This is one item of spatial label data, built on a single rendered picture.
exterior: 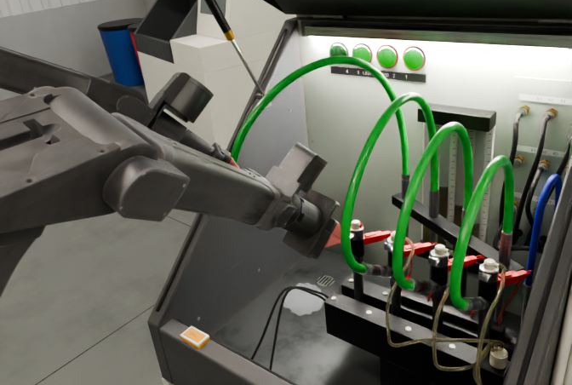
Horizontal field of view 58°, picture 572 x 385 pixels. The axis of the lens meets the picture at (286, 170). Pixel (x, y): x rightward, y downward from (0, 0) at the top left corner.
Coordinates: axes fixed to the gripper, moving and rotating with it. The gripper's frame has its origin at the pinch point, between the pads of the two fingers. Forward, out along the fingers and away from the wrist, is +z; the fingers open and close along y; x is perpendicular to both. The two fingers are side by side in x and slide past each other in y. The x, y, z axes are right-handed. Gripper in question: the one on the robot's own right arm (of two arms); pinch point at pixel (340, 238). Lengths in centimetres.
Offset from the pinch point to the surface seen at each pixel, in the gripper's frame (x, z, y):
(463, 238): -25.5, -9.6, 8.0
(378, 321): -6.4, 13.1, -9.8
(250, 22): 252, 111, 98
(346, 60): 7.5, -12.6, 27.6
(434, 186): -3.1, 13.5, 17.5
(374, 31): 16.4, -1.6, 39.9
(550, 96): -15.1, 13.6, 39.8
